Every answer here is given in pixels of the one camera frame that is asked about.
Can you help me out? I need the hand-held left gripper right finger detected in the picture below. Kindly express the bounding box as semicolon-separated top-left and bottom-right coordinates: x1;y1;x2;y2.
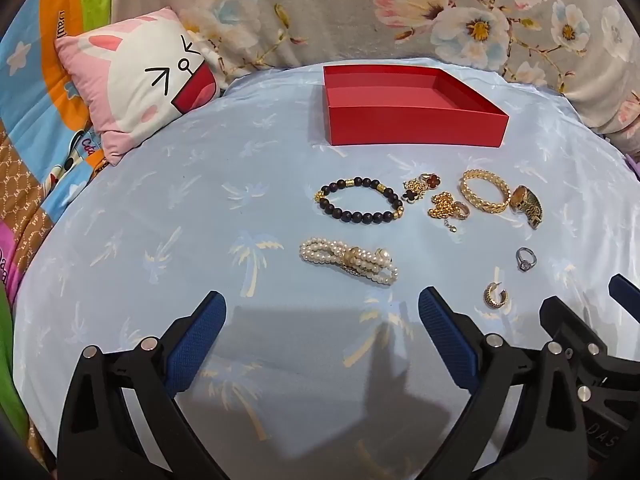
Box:
417;286;590;480

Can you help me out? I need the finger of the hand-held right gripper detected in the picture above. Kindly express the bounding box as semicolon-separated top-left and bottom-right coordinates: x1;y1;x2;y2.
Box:
608;273;640;324
538;295;609;361

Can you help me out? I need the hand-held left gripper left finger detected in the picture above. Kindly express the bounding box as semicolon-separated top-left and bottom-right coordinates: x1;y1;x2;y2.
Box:
56;290;228;480

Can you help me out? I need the gold hoop earring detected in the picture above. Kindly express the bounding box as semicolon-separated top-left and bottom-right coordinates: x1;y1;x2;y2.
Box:
482;281;512;311

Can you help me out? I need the silver stone ring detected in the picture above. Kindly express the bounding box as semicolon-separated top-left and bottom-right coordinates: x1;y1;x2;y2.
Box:
515;246;539;273

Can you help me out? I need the gold wristwatch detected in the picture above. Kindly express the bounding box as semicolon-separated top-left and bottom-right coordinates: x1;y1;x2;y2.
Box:
507;185;545;231

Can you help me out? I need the white pearl bracelet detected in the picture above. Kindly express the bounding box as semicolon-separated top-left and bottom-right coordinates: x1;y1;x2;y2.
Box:
299;236;400;287

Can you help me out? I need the gold chain necklace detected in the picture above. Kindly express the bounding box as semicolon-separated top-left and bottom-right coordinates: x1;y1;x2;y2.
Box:
427;191;460;233

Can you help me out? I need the gold chain bangle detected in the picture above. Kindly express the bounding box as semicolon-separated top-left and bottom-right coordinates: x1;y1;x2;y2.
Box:
459;169;512;214

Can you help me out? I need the gold clover chain bracelet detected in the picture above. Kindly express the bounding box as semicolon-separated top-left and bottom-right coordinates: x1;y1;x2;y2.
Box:
401;172;437;205

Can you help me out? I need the dark bead bracelet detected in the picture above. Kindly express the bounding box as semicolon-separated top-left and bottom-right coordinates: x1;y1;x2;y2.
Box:
314;176;404;225

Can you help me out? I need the red cardboard box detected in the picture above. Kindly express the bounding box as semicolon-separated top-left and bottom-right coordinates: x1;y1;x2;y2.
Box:
322;64;510;149

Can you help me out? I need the light blue palm print sheet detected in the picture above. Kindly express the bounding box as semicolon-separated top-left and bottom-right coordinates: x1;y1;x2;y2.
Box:
12;62;640;480

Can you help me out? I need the pink bunny face pillow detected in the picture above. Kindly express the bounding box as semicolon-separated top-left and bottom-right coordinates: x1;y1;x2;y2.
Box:
54;6;223;167

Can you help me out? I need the colourful cartoon blanket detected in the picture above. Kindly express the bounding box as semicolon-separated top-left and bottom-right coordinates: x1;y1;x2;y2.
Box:
0;0;121;471

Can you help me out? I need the grey floral blanket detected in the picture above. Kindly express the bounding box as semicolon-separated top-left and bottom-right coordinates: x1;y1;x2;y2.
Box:
110;0;640;151

